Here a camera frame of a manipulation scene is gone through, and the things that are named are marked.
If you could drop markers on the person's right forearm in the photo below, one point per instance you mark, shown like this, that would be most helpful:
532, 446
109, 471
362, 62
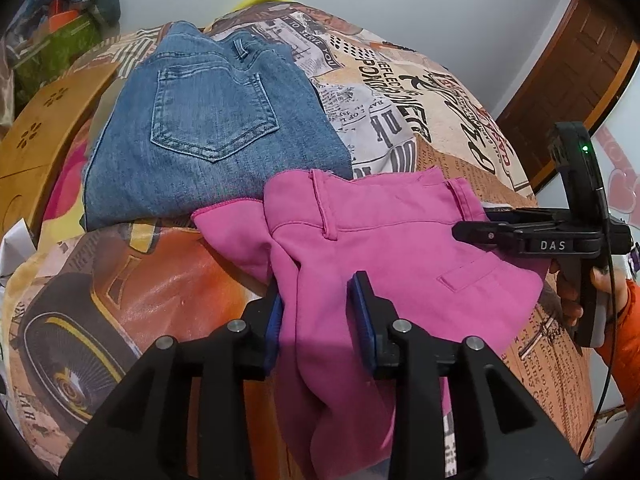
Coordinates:
630, 325

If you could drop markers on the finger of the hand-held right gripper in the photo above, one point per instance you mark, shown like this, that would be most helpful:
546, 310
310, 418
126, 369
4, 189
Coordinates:
490, 236
520, 217

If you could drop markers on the blue denim jeans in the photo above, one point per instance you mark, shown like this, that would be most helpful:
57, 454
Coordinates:
200, 125

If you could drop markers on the wooden board with flower cutouts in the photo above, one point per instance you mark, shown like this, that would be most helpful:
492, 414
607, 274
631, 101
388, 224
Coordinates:
45, 125

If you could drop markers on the white paper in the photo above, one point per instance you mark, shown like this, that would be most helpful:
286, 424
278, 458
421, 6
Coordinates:
15, 245

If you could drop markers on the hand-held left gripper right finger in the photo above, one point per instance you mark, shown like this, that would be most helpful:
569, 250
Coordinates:
362, 310

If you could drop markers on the pink pants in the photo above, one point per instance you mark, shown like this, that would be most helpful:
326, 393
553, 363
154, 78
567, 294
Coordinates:
400, 240

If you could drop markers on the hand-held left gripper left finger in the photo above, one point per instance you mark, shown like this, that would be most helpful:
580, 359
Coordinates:
272, 332

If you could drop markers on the pink heart wall sticker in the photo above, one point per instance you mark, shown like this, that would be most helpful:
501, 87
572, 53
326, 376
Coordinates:
622, 180

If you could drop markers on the wooden door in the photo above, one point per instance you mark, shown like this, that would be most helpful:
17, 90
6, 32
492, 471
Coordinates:
575, 70

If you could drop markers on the person's right hand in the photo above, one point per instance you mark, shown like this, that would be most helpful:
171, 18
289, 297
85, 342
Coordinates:
567, 292

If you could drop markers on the printed blanket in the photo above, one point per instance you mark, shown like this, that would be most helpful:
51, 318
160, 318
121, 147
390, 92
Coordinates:
150, 280

